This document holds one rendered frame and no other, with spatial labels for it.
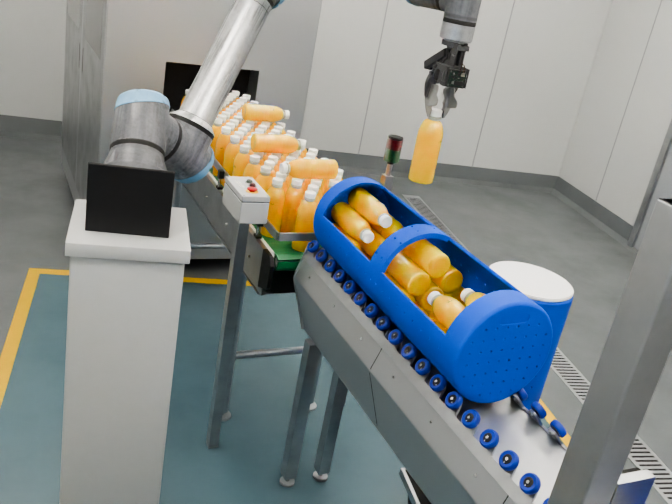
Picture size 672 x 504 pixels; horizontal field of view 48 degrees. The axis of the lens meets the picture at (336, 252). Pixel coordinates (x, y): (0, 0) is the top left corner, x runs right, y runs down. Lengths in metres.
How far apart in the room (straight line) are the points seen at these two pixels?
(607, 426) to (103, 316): 1.42
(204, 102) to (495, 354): 1.13
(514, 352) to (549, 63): 5.72
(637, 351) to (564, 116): 6.63
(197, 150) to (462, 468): 1.18
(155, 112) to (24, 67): 4.49
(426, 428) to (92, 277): 0.95
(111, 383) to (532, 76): 5.78
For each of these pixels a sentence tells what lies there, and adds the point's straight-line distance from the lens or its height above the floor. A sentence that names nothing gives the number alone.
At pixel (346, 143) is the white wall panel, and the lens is 6.90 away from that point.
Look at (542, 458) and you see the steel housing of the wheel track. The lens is 1.84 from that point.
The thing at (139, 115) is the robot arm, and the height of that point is 1.39.
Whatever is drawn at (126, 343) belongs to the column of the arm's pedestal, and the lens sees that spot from 2.18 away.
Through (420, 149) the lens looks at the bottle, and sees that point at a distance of 2.17.
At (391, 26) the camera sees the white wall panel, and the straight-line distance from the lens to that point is 6.78.
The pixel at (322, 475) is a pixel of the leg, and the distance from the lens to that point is 3.05.
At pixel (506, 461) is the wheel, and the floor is 0.96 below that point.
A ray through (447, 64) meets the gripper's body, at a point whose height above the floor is 1.67.
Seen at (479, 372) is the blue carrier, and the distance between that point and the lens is 1.84.
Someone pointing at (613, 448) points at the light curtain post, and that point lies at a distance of 1.16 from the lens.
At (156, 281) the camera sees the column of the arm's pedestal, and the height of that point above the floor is 1.00.
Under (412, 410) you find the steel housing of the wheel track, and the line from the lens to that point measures 1.98.
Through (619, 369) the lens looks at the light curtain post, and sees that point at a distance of 1.10.
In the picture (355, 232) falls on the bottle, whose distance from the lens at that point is 2.31.
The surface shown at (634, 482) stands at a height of 1.08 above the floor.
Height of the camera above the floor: 1.93
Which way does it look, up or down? 22 degrees down
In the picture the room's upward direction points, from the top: 11 degrees clockwise
